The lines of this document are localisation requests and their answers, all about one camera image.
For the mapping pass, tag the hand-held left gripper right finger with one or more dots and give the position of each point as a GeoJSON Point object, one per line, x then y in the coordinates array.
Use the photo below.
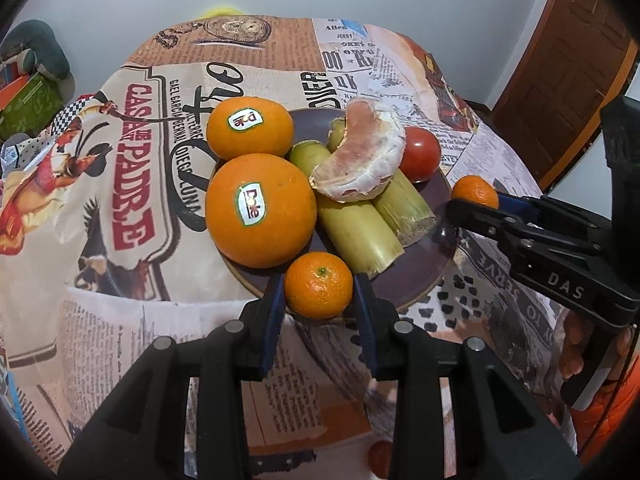
{"type": "Point", "coordinates": [364, 320]}

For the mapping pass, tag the small mandarin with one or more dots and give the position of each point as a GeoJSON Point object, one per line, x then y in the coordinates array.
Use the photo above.
{"type": "Point", "coordinates": [319, 285]}
{"type": "Point", "coordinates": [474, 191]}

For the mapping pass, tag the printed newspaper-pattern tablecloth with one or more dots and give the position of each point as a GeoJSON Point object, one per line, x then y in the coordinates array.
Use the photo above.
{"type": "Point", "coordinates": [125, 210]}

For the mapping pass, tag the person's right hand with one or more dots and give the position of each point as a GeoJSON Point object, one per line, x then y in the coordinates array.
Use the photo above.
{"type": "Point", "coordinates": [575, 342]}

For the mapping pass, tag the green shopping bag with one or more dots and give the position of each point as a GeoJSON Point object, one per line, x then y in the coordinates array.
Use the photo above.
{"type": "Point", "coordinates": [30, 105]}

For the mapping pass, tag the orange box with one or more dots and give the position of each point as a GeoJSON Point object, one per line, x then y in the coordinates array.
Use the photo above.
{"type": "Point", "coordinates": [12, 91]}

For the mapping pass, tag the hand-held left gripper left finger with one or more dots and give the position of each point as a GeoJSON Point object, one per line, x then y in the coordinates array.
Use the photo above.
{"type": "Point", "coordinates": [272, 320]}

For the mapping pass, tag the black-white checkered cloth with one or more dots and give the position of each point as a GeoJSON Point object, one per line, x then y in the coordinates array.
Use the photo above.
{"type": "Point", "coordinates": [70, 110]}

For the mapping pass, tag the orange with white sticker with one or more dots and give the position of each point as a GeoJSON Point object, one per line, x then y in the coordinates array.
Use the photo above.
{"type": "Point", "coordinates": [250, 127]}
{"type": "Point", "coordinates": [260, 210]}

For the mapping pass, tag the yellow curved foam bar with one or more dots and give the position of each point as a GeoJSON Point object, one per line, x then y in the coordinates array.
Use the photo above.
{"type": "Point", "coordinates": [220, 11]}

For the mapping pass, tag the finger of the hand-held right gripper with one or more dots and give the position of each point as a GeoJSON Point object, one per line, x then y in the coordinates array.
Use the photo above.
{"type": "Point", "coordinates": [520, 205]}
{"type": "Point", "coordinates": [480, 222]}

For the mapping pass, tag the purple plate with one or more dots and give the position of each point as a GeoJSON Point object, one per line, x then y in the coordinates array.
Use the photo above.
{"type": "Point", "coordinates": [425, 260]}

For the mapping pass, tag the person's right forearm orange sleeve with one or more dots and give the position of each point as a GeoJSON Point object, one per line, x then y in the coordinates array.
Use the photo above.
{"type": "Point", "coordinates": [607, 420]}

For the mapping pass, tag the peeled pomelo segment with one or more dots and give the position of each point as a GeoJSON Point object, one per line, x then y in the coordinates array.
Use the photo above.
{"type": "Point", "coordinates": [360, 160]}

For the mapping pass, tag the red tomato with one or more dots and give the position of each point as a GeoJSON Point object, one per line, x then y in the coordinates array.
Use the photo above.
{"type": "Point", "coordinates": [421, 152]}

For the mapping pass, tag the brown wooden door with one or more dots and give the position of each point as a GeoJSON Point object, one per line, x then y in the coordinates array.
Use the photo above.
{"type": "Point", "coordinates": [565, 60]}

